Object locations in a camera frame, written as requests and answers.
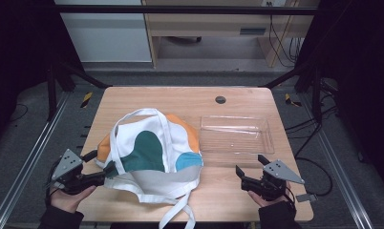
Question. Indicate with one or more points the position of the white patterned tote bag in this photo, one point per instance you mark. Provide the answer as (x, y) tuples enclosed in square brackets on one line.
[(155, 152)]

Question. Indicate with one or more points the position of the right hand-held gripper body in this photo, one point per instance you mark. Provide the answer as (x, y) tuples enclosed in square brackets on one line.
[(281, 171)]

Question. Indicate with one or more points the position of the yellow black floor tape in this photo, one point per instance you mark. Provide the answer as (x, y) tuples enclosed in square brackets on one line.
[(288, 99), (87, 99)]

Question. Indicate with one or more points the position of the white cabinet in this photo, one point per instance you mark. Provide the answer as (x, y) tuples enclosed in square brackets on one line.
[(107, 35)]

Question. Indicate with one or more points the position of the aluminium floor rail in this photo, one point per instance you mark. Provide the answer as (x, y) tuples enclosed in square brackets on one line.
[(27, 162), (339, 165)]

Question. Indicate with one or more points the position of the dark round table grommet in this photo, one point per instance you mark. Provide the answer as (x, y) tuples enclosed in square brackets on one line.
[(220, 99)]

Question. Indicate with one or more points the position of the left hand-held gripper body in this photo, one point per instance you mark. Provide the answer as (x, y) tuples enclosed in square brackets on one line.
[(66, 163)]

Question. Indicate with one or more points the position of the person's left hand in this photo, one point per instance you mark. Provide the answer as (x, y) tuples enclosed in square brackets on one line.
[(67, 202)]

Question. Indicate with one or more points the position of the black metal stand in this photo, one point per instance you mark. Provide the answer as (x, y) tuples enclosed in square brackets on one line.
[(316, 95), (51, 92)]

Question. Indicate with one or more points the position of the clear plastic tray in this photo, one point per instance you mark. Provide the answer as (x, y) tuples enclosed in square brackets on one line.
[(236, 140)]

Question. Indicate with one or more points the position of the grey tape piece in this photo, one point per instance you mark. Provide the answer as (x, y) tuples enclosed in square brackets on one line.
[(306, 197)]

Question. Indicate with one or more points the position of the light wooden desk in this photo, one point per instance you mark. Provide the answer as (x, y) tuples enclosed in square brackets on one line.
[(209, 24)]

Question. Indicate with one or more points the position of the black curtain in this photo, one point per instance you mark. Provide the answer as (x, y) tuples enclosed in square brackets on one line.
[(362, 79), (18, 47)]

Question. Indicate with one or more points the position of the person's right hand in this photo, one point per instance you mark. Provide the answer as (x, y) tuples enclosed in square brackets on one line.
[(266, 203)]

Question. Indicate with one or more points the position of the black chair base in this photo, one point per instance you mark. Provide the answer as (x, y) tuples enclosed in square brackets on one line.
[(187, 39)]

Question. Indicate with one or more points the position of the black horizontal frame bar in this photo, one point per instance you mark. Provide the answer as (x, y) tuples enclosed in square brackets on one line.
[(180, 10)]

